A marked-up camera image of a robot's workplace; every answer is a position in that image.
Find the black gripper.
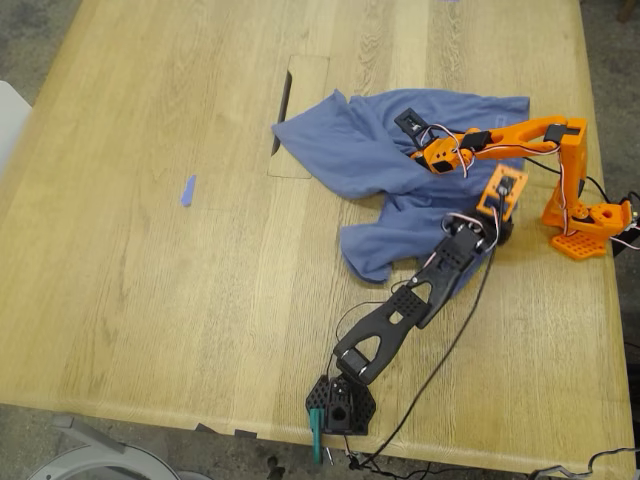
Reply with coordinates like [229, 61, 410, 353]
[487, 212, 516, 248]

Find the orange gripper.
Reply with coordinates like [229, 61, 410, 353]
[409, 135, 476, 176]

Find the blue T-shirt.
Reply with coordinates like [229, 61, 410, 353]
[271, 87, 531, 285]

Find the black table clamp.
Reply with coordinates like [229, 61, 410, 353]
[608, 189, 640, 259]

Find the blue masking tape piece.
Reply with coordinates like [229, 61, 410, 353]
[179, 174, 198, 208]

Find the green table clamp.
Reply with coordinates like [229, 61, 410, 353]
[308, 408, 326, 465]

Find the grey white swivel chair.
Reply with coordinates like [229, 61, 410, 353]
[27, 413, 214, 480]

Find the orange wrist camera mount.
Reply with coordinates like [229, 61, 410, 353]
[474, 162, 530, 220]

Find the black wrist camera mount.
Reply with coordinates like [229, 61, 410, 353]
[393, 106, 427, 137]

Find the black USB camera cable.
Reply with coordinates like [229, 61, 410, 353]
[519, 155, 610, 202]
[348, 192, 507, 474]

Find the wooden cable hatch cover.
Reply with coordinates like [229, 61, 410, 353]
[266, 53, 331, 180]

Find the grey cable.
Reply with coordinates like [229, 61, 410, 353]
[527, 446, 637, 480]

